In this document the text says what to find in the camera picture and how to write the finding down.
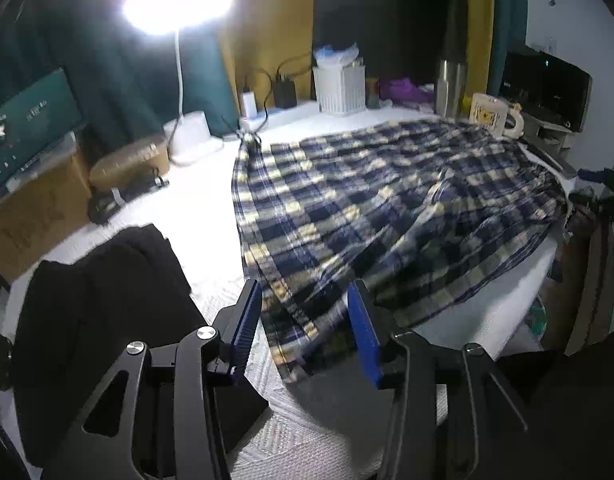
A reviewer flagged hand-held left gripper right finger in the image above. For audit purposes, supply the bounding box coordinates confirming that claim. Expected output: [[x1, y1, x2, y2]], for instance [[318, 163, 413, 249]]
[[347, 280, 530, 480]]

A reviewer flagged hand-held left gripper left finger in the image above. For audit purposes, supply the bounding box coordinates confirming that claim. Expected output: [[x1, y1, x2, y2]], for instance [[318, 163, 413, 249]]
[[42, 279, 268, 480]]

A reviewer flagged blue yellow plaid shirt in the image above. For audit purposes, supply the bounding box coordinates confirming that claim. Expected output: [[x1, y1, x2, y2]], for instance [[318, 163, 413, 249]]
[[232, 119, 570, 385]]

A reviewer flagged white quilted mat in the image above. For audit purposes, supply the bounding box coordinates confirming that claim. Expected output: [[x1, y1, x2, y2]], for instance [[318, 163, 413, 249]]
[[0, 100, 572, 480]]

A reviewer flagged black cloth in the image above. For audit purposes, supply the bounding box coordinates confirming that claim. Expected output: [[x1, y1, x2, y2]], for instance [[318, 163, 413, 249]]
[[14, 225, 270, 468]]

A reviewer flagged white desk lamp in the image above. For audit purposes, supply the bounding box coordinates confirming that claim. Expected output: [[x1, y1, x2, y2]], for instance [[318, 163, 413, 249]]
[[122, 0, 236, 167]]

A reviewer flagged brown round pouch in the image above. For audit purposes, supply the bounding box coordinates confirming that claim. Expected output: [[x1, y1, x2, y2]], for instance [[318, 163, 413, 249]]
[[89, 134, 170, 226]]

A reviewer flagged white power strip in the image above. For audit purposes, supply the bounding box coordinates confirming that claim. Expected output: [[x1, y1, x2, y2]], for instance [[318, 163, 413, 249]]
[[239, 100, 320, 131]]

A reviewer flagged black power adapter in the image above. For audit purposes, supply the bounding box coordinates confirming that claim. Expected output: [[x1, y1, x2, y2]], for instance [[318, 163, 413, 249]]
[[273, 75, 298, 109]]

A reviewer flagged cardboard box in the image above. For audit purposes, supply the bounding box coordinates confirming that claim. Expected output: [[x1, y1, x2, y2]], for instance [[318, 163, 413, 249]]
[[0, 132, 92, 281]]

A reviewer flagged white perforated plastic basket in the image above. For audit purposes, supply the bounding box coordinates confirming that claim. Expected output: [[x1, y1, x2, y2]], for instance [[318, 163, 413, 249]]
[[313, 62, 368, 117]]

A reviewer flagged purple cloth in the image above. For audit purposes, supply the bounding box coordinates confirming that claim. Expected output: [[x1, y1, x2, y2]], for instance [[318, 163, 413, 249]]
[[379, 78, 435, 103]]

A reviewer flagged cream mug with bear print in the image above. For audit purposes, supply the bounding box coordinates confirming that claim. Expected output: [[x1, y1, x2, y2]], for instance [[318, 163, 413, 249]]
[[469, 92, 525, 138]]

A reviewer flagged stainless steel tumbler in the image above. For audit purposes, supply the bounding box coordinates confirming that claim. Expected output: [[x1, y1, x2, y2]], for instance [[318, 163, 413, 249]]
[[435, 57, 468, 118]]

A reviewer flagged blue white tissue packet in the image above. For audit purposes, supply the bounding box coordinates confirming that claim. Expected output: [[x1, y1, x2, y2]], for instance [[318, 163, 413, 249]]
[[314, 42, 362, 68]]

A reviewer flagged teal curtain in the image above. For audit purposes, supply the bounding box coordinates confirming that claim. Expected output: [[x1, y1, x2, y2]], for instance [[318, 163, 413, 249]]
[[0, 0, 238, 137], [492, 0, 530, 90]]

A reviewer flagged teal printed box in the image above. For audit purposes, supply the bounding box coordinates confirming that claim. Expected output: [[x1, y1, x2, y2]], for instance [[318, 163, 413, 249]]
[[0, 67, 85, 201]]

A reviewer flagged black monitor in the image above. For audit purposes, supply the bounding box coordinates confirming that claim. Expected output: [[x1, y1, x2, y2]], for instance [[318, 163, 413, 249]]
[[499, 50, 592, 133]]

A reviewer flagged yellow curtain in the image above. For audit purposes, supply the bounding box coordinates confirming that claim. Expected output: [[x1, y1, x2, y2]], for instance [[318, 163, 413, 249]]
[[464, 0, 495, 96], [217, 0, 315, 111]]

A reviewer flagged black power cable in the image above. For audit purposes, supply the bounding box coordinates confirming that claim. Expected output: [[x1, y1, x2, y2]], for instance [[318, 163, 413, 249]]
[[247, 52, 312, 92]]

